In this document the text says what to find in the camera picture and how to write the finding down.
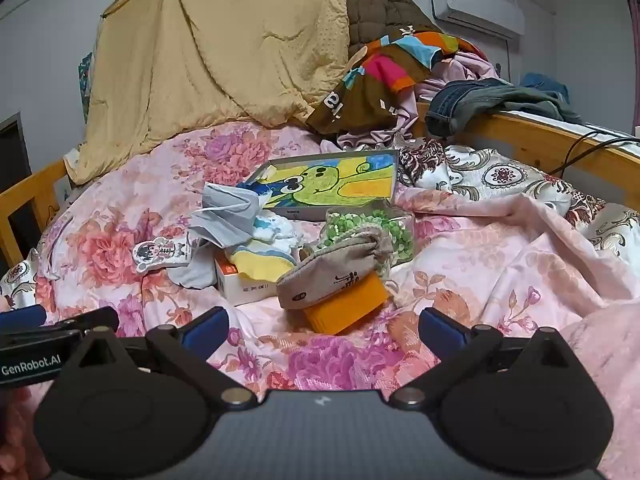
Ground white air conditioner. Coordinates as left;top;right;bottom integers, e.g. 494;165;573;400
430;0;526;41

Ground orange box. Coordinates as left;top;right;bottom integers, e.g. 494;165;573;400
302;272;391;336

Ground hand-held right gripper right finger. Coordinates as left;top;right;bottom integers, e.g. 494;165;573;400
389;308;581;407

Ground small white box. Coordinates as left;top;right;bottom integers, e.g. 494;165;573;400
215;252;281;307

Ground wooden bed rail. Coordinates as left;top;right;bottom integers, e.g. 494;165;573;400
0;157;68;271
415;100;640;181

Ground brown quilted jacket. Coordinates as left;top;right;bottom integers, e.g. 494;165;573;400
344;0;441;61

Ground beige sock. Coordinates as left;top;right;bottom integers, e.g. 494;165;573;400
276;227;396;310

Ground blue jeans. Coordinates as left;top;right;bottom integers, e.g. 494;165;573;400
425;78;516;138

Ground dark cabinet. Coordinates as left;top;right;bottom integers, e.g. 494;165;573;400
0;112;46;266

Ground yellow quilt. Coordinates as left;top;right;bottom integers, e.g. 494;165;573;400
65;0;361;186

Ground light grey sock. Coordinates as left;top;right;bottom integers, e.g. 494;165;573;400
167;247;221;290

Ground teal wall poster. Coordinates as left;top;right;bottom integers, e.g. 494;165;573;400
77;52;96;121

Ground grey face mask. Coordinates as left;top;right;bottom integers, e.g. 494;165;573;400
189;182;273;248

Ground yellow white striped sock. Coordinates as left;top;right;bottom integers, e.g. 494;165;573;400
227;245;298;283

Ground grey green garment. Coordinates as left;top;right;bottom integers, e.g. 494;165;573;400
480;82;586;126

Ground colourful brown printed cloth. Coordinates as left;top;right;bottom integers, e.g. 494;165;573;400
305;30;488;136

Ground black cable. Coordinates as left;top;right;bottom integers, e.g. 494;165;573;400
557;130;640;178

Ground pink plush blanket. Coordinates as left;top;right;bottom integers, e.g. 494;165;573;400
560;300;640;480

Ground cartoon printed cloth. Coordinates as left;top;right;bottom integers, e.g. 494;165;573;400
257;152;398;211

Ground pale pink garment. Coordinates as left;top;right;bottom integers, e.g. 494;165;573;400
335;50;511;151

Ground pink curtain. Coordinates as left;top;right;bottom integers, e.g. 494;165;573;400
625;0;640;126

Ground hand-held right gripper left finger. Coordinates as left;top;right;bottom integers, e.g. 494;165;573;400
62;306;258;408

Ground grey box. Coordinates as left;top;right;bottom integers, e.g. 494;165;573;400
252;149;401;223

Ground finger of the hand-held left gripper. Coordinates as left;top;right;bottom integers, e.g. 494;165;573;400
0;304;47;330
30;306;120;342

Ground white cartoon figure sticker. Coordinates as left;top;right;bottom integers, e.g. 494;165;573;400
132;236;193;273

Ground glass jar of green stars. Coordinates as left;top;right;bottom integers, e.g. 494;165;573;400
299;207;416;278

